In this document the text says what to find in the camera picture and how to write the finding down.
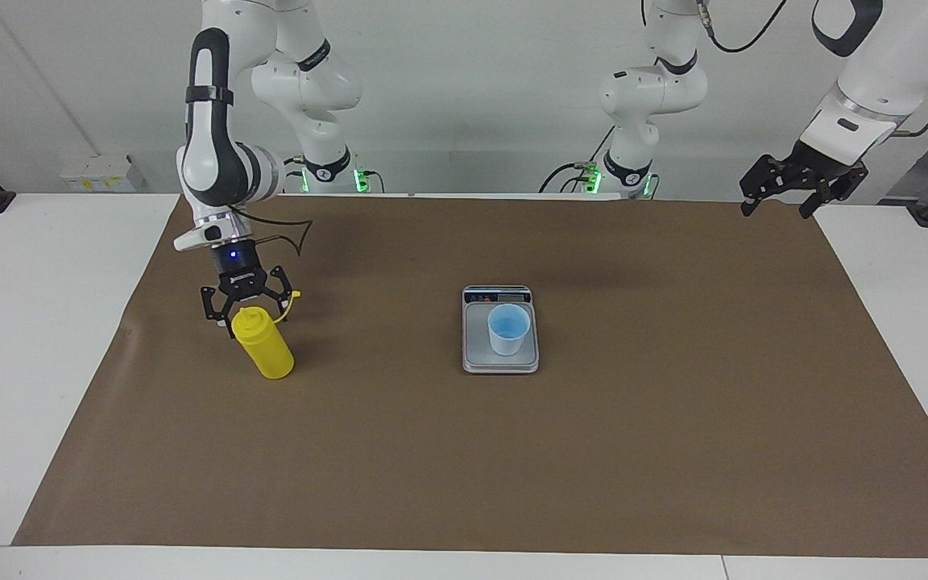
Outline black left base cable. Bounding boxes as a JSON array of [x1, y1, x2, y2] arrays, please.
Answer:
[[539, 125, 618, 194]]

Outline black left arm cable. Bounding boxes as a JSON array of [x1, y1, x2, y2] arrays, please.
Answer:
[[641, 0, 928, 138]]

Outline yellow squeeze bottle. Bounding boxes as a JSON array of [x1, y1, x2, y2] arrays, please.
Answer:
[[231, 290, 302, 380]]

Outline light blue plastic cup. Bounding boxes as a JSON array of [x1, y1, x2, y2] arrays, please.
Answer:
[[487, 304, 532, 357]]

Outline white socket box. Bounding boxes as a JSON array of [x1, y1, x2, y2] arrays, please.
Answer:
[[60, 153, 136, 193]]

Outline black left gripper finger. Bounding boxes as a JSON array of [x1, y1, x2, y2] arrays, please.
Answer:
[[739, 153, 790, 216], [800, 164, 870, 219]]

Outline brown paper table mat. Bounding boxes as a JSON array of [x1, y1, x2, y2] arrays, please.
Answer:
[[11, 193, 928, 558]]

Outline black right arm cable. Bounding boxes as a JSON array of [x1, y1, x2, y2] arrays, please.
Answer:
[[230, 205, 313, 259]]

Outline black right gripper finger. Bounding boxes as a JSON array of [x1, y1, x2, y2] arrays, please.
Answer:
[[200, 284, 238, 339], [267, 266, 294, 325]]

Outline silver digital kitchen scale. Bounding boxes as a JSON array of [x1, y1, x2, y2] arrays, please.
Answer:
[[462, 284, 541, 375]]

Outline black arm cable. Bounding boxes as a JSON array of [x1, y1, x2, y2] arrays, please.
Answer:
[[230, 205, 313, 259], [641, 0, 928, 138]]

